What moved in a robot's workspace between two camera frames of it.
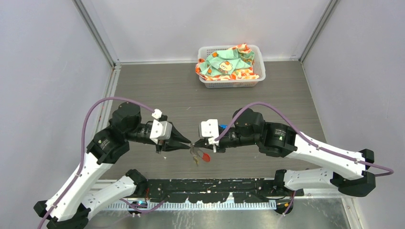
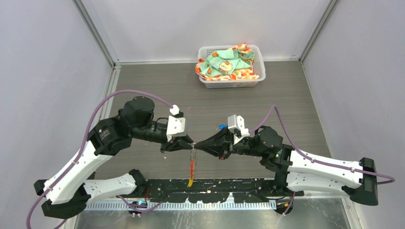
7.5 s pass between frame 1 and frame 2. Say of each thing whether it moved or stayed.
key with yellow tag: moved
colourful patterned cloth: stayed
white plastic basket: stayed
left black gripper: stayed
